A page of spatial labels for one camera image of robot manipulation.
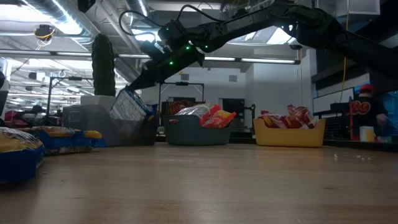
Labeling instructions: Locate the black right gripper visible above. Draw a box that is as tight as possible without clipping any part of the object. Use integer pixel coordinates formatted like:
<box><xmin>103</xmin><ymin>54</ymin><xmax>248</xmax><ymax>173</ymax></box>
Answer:
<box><xmin>127</xmin><ymin>46</ymin><xmax>205</xmax><ymax>91</ymax></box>

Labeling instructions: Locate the orange chicken ramen package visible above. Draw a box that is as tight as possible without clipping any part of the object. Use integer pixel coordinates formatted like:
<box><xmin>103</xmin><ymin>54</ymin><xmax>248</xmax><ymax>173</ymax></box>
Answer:
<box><xmin>175</xmin><ymin>103</ymin><xmax>223</xmax><ymax>126</ymax></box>
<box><xmin>201</xmin><ymin>109</ymin><xmax>238</xmax><ymax>129</ymax></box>

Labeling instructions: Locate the red striped object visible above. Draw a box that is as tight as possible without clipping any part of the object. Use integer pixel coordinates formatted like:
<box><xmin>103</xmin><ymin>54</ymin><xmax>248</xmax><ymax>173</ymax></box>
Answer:
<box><xmin>167</xmin><ymin>99</ymin><xmax>197</xmax><ymax>116</ymax></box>

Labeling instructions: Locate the translucent grey plastic bin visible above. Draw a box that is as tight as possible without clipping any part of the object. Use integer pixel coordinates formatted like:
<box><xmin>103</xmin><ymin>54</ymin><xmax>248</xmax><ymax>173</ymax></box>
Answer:
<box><xmin>62</xmin><ymin>104</ymin><xmax>159</xmax><ymax>147</ymax></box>

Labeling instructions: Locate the blue-grey plastic bin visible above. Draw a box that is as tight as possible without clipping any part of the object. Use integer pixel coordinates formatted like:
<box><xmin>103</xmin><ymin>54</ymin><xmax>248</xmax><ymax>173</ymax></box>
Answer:
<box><xmin>162</xmin><ymin>114</ymin><xmax>233</xmax><ymax>147</ymax></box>

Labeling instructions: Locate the black stand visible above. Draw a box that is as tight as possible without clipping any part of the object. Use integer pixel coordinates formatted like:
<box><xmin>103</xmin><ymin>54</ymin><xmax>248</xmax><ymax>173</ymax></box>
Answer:
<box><xmin>243</xmin><ymin>103</ymin><xmax>257</xmax><ymax>129</ymax></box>

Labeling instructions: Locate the long ceiling light fixture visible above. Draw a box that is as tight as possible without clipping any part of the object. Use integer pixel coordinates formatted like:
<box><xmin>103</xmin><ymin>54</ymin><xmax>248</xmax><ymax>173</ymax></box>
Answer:
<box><xmin>0</xmin><ymin>49</ymin><xmax>93</xmax><ymax>58</ymax></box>
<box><xmin>115</xmin><ymin>52</ymin><xmax>302</xmax><ymax>65</ymax></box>

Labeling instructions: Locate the red box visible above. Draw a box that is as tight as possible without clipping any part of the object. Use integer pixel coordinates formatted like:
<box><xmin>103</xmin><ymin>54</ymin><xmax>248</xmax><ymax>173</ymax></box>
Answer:
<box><xmin>3</xmin><ymin>110</ymin><xmax>26</xmax><ymax>128</ymax></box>

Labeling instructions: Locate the yellow plastic bin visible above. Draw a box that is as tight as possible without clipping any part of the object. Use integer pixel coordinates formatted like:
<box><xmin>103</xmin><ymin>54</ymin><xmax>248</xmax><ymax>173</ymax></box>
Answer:
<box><xmin>252</xmin><ymin>118</ymin><xmax>327</xmax><ymax>148</ymax></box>

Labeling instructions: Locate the black perforated crate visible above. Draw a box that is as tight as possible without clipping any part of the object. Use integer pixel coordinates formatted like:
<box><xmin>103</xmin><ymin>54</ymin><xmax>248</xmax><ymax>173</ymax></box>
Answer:
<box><xmin>323</xmin><ymin>114</ymin><xmax>351</xmax><ymax>141</ymax></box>

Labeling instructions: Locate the person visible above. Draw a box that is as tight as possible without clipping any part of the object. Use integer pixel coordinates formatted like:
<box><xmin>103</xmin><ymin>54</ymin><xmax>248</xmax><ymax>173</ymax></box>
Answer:
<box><xmin>349</xmin><ymin>83</ymin><xmax>390</xmax><ymax>141</ymax></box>

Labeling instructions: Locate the white canister yellow label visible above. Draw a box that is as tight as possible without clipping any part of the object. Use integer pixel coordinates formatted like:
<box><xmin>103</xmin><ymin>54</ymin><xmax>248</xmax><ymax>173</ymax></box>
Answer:
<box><xmin>359</xmin><ymin>125</ymin><xmax>376</xmax><ymax>143</ymax></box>

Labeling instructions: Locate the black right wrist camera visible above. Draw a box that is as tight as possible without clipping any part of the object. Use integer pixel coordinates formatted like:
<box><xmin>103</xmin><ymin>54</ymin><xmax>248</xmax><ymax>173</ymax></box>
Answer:
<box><xmin>139</xmin><ymin>39</ymin><xmax>167</xmax><ymax>59</ymax></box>

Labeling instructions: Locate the black camera rig frame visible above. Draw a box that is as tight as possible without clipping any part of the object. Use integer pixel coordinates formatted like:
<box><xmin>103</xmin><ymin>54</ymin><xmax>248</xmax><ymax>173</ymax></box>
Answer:
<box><xmin>157</xmin><ymin>81</ymin><xmax>206</xmax><ymax>116</ymax></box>

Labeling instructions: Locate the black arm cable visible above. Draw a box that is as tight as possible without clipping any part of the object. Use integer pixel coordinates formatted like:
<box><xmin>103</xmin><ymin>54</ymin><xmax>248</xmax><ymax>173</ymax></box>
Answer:
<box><xmin>118</xmin><ymin>9</ymin><xmax>164</xmax><ymax>37</ymax></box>
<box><xmin>176</xmin><ymin>4</ymin><xmax>225</xmax><ymax>24</ymax></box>

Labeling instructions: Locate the silver round air duct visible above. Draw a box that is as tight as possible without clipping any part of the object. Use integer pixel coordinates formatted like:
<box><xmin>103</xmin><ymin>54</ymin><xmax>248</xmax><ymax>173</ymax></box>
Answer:
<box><xmin>125</xmin><ymin>0</ymin><xmax>150</xmax><ymax>16</ymax></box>

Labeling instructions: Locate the black station frame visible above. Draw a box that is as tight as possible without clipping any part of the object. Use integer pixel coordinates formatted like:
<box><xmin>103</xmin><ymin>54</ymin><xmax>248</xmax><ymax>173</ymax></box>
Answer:
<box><xmin>45</xmin><ymin>75</ymin><xmax>84</xmax><ymax>126</ymax></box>

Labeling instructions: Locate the black ceiling cable reel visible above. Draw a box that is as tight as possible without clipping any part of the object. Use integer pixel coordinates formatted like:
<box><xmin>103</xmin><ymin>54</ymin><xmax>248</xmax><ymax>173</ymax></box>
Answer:
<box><xmin>33</xmin><ymin>24</ymin><xmax>57</xmax><ymax>42</ymax></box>

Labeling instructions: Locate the white wall board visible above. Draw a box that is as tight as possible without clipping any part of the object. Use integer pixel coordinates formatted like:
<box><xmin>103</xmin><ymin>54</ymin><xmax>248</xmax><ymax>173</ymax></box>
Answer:
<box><xmin>312</xmin><ymin>86</ymin><xmax>356</xmax><ymax>114</ymax></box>

